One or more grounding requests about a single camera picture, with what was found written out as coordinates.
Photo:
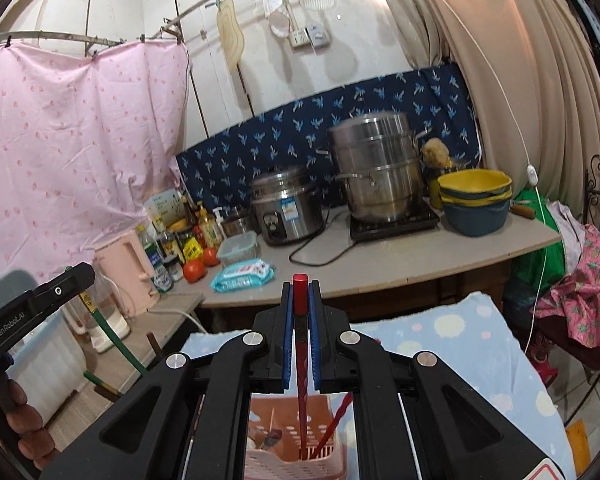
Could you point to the blue plastic basin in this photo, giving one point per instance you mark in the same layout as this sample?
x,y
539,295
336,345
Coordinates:
x,y
475,220

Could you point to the red chopstick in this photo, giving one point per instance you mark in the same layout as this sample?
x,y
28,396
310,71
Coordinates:
x,y
335,420
300,305

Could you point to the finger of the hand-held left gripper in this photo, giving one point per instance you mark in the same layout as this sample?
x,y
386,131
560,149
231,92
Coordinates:
x,y
62,287

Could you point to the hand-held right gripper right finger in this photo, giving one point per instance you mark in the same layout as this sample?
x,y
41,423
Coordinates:
x,y
316,340

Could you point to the blue wet wipes pack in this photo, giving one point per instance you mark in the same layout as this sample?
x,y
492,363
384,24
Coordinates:
x,y
242,276

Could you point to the yellow plastic basin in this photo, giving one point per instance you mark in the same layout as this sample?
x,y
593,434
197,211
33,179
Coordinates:
x,y
475,182

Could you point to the small steel pot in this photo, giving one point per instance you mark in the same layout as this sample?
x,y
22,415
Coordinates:
x,y
237,222

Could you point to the stainless steel steamer pot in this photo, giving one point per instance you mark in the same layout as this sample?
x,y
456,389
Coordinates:
x,y
375,170

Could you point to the green chopstick with gold band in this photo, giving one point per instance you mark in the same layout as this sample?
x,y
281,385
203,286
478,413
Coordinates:
x,y
107,332
100,386

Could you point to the black induction cooktop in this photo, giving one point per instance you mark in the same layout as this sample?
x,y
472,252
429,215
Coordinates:
x,y
395,227

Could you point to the grey kitchen counter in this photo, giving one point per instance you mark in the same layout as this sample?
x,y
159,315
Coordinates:
x,y
380,265

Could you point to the pink plastic utensil basket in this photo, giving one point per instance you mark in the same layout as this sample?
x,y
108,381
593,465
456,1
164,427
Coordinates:
x,y
280,465

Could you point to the red tomato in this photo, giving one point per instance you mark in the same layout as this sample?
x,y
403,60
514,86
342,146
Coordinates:
x,y
210,256
194,270

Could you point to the silver rice cooker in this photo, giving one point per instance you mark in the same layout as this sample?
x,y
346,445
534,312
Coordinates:
x,y
285,210

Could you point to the yellow oil bottle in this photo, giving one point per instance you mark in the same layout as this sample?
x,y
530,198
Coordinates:
x,y
210,229

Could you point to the wooden cutting board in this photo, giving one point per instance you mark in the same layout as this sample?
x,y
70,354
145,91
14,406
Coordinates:
x,y
230,35

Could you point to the pink floral garment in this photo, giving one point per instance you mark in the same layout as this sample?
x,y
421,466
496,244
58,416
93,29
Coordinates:
x,y
585,285

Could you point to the brown loofah sponge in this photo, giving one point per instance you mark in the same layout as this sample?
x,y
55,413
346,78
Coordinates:
x,y
435,152

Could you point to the green plastic bag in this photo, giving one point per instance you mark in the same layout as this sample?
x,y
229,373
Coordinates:
x,y
545,255

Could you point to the white pump bottle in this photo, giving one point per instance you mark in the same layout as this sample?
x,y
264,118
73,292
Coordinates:
x,y
219,221

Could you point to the yellow seasoning packet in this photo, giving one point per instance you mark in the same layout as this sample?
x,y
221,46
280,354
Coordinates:
x,y
192,248

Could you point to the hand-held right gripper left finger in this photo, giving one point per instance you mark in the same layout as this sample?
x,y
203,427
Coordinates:
x,y
286,340

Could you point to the pink electric kettle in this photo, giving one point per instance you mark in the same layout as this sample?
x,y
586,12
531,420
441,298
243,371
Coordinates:
x,y
127,270

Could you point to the pink printed curtain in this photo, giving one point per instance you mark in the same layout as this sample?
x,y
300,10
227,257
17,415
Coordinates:
x,y
65,150

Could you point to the white glass kettle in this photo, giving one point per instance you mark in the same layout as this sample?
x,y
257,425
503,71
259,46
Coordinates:
x,y
107,320

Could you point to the person's left hand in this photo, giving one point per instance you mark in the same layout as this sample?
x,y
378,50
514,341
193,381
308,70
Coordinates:
x,y
25,420

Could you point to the beige curtain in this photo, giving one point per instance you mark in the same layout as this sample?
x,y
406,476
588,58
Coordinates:
x,y
520,60

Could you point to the metal curtain rod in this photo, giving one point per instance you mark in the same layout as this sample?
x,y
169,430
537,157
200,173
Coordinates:
x,y
80,37

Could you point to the navy floral cloth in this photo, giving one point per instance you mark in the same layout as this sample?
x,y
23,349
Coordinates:
x,y
260,145

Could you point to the green cap plastic bottle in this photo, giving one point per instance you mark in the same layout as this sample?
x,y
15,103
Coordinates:
x,y
152,260

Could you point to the white wall power outlet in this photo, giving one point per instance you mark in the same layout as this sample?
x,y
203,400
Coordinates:
x,y
310,36

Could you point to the clear food container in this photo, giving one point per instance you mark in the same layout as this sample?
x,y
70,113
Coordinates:
x,y
239,250

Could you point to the white mesh cloth bag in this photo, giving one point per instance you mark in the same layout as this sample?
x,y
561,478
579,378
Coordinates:
x,y
272,7

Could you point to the dark sauce bottle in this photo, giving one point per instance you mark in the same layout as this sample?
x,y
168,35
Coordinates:
x,y
169,246

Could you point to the blue spotted tablecloth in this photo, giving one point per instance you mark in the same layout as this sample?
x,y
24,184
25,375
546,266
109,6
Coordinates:
x,y
455,340

